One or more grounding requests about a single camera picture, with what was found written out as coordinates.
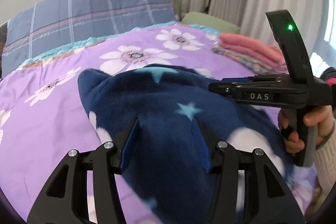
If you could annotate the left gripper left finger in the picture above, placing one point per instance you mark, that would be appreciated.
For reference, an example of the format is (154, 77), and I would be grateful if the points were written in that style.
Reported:
(63, 199)

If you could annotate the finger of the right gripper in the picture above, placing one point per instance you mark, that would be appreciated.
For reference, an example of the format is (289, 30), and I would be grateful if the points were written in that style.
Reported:
(236, 80)

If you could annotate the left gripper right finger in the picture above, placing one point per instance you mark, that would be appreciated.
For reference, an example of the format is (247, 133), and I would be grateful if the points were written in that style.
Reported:
(248, 187)

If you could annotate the navy star fleece pajama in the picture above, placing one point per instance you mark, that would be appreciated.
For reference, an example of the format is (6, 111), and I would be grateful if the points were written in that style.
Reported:
(167, 161)

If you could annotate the cream knit sleeve forearm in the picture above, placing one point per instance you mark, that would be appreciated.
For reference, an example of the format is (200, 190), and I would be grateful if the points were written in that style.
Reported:
(324, 160)

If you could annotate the patterned folded clothes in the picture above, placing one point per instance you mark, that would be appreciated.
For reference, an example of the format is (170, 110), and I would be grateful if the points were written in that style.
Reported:
(255, 65)

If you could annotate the pink folded clothes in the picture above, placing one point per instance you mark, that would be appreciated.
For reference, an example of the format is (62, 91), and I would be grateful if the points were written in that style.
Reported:
(267, 54)

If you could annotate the right hand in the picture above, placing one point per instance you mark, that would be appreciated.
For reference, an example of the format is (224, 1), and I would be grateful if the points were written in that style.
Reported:
(322, 117)

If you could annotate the green cushion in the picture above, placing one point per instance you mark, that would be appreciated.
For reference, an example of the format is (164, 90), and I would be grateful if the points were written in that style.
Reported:
(211, 22)

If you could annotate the purple floral bedsheet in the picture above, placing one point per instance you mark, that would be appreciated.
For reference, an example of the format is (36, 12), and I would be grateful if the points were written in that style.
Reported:
(41, 114)

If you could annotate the blue plaid pillow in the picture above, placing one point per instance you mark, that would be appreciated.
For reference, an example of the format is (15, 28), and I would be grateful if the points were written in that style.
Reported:
(54, 23)

